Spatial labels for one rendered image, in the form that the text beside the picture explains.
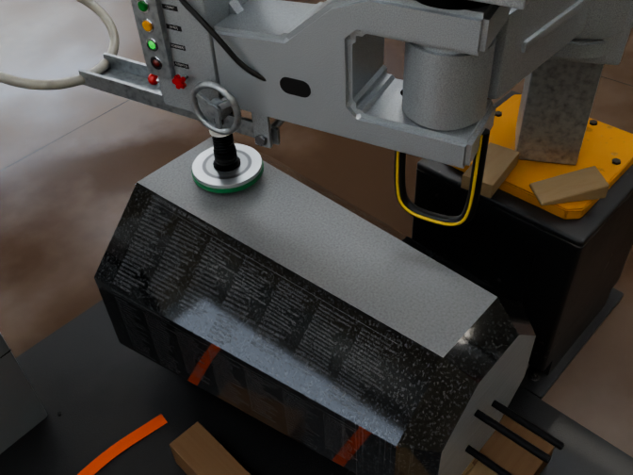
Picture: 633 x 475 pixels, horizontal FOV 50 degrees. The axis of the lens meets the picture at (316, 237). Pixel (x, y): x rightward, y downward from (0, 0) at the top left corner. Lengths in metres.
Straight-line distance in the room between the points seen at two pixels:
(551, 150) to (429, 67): 0.88
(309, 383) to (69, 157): 2.44
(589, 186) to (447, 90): 0.80
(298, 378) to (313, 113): 0.67
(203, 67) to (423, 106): 0.58
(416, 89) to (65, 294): 2.01
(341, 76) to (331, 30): 0.11
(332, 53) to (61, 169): 2.48
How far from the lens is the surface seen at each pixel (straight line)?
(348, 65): 1.55
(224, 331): 1.91
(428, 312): 1.70
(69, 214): 3.50
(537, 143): 2.24
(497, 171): 2.14
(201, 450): 2.32
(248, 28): 1.67
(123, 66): 2.22
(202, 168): 2.09
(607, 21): 1.98
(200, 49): 1.75
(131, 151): 3.81
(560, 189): 2.15
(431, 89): 1.49
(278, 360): 1.81
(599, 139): 2.44
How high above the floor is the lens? 2.12
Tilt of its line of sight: 43 degrees down
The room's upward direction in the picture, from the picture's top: 3 degrees counter-clockwise
